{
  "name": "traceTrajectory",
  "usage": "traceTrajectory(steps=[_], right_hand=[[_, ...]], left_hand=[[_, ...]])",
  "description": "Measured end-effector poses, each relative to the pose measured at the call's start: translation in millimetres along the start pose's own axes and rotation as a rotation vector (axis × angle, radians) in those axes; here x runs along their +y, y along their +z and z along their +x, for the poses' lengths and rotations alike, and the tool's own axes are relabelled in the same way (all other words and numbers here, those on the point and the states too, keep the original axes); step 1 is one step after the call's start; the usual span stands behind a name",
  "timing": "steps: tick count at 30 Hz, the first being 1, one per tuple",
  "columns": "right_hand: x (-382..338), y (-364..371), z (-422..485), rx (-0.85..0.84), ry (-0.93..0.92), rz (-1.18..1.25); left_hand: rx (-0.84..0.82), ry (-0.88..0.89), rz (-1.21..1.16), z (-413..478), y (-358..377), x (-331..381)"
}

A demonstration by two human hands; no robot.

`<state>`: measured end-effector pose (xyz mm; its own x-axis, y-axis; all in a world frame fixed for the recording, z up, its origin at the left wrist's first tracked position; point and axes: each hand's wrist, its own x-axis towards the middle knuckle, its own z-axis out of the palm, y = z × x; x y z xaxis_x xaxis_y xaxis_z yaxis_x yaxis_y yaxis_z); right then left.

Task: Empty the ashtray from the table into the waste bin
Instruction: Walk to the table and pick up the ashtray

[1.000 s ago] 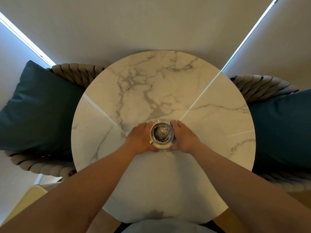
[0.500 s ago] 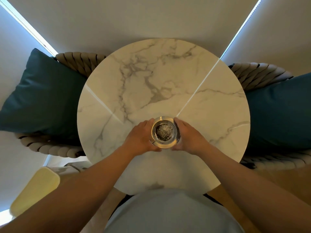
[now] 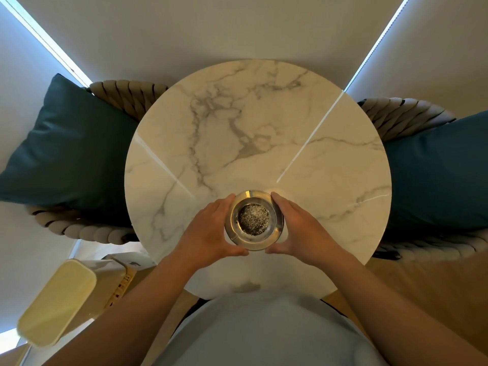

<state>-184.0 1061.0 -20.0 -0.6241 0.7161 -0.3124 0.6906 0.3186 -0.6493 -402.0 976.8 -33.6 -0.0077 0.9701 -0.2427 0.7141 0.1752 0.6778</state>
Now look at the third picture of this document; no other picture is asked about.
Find person's left hand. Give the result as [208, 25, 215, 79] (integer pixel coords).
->
[173, 193, 249, 269]

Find person's right hand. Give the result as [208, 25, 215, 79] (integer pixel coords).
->
[265, 191, 344, 269]

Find glass jar with metal rim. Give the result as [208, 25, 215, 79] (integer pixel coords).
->
[224, 190, 285, 251]

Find person's left forearm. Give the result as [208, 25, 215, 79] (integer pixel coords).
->
[42, 255, 200, 366]

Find person's right forearm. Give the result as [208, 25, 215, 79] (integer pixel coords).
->
[322, 251, 488, 366]

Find dark speckled seeds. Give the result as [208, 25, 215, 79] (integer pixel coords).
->
[237, 203, 271, 237]

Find light blue shirt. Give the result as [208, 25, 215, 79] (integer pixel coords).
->
[152, 291, 389, 366]

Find teal cushion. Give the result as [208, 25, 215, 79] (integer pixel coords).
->
[0, 74, 139, 227]
[382, 110, 488, 235]

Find cream lidded trash bin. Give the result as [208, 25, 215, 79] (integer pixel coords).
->
[17, 258, 137, 348]

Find beige woven rope chair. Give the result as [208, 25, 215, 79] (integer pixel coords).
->
[25, 80, 169, 245]
[358, 97, 488, 263]

